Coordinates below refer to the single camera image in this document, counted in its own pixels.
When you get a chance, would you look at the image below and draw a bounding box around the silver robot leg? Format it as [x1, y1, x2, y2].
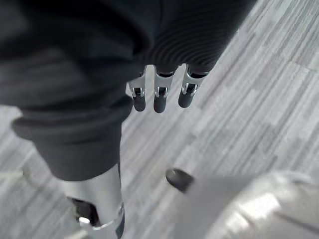
[174, 171, 319, 239]

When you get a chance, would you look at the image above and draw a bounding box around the dark robot foot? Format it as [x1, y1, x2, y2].
[165, 168, 195, 193]

